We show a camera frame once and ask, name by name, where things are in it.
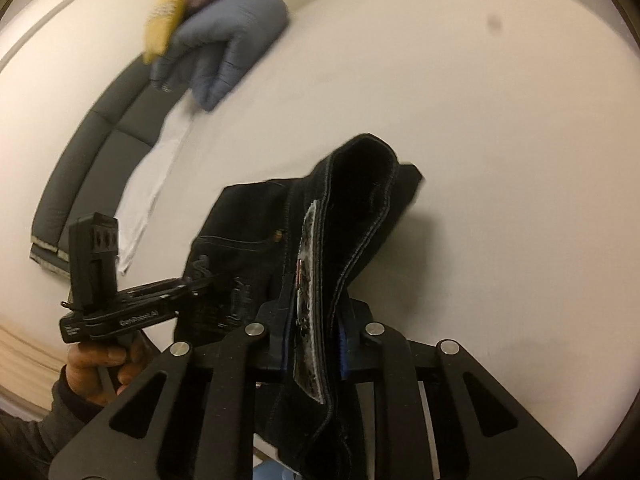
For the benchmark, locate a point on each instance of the blue rolled duvet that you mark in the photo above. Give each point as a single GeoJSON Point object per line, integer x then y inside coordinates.
{"type": "Point", "coordinates": [213, 50]}

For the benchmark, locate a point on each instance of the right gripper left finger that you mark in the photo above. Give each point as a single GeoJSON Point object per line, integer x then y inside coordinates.
{"type": "Point", "coordinates": [189, 415]}

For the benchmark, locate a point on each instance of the black pants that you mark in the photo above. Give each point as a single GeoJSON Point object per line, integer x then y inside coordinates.
{"type": "Point", "coordinates": [300, 243]}

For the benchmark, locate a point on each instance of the grey padded headboard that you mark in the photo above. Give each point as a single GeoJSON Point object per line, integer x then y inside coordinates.
{"type": "Point", "coordinates": [118, 131]}

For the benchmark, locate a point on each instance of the person left forearm dark sleeve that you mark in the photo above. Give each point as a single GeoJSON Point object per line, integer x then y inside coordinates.
{"type": "Point", "coordinates": [28, 447]}

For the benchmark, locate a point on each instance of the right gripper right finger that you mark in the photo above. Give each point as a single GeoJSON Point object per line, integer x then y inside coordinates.
{"type": "Point", "coordinates": [438, 413]}

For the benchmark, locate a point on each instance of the person left hand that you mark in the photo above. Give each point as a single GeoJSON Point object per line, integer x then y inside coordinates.
{"type": "Point", "coordinates": [98, 373]}

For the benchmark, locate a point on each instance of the yellow cushion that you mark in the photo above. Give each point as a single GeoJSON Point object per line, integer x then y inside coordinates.
{"type": "Point", "coordinates": [161, 23]}

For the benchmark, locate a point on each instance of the white folded sheet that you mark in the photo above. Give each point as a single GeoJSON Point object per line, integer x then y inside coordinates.
{"type": "Point", "coordinates": [145, 183]}

